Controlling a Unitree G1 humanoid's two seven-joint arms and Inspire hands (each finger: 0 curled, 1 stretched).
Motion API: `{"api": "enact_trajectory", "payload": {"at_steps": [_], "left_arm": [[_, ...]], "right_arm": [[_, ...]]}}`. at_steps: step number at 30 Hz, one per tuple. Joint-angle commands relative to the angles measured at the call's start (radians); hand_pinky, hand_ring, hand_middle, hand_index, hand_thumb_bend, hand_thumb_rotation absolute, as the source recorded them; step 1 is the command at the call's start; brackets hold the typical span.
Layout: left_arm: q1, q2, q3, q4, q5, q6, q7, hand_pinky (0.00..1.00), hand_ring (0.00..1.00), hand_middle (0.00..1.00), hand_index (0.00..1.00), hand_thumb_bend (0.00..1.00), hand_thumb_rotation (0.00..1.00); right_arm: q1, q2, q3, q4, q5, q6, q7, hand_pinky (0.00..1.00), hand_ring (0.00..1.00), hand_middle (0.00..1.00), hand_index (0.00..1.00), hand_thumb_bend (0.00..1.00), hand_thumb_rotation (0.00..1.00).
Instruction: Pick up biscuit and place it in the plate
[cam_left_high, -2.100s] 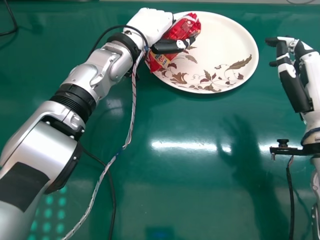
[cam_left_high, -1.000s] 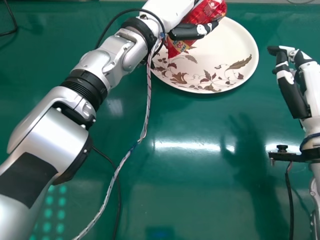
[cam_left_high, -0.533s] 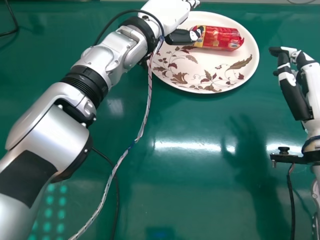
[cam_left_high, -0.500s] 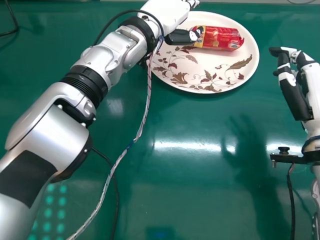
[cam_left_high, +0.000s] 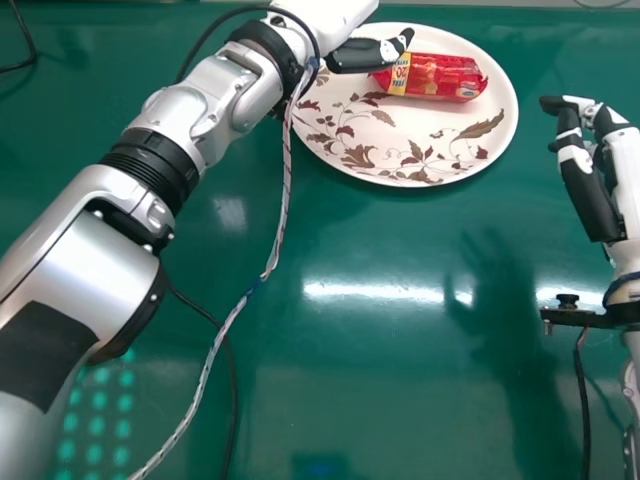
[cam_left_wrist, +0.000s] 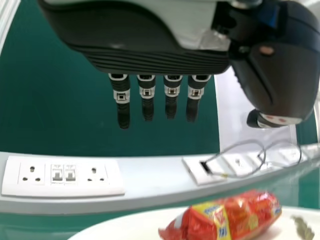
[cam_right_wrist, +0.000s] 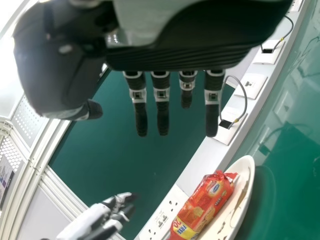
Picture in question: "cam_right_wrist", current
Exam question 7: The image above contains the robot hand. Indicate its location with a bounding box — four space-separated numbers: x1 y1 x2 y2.
56 191 140 240
12 0 293 138

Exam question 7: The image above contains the red biscuit packet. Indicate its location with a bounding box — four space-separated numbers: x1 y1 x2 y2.
169 170 238 240

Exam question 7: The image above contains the white plate brown leaf pattern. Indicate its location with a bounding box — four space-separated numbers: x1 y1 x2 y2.
196 154 256 240

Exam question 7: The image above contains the perforated white panel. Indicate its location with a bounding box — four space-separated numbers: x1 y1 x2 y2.
11 94 50 148
0 136 26 173

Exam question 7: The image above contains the white socket strip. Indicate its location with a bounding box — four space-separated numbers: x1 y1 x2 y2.
133 0 312 240

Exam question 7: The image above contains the white partition frame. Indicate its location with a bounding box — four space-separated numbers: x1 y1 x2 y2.
0 0 101 240

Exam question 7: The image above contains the grey looped cable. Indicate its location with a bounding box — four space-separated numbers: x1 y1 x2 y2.
218 75 249 126

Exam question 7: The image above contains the thin dark cable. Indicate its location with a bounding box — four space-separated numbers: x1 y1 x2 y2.
274 14 295 50

